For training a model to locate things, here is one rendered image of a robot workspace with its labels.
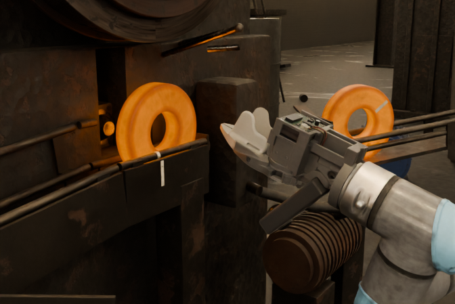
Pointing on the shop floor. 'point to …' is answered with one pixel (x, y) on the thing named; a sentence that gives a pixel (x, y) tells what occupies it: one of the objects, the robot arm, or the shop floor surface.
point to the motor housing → (309, 256)
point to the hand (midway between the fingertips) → (227, 133)
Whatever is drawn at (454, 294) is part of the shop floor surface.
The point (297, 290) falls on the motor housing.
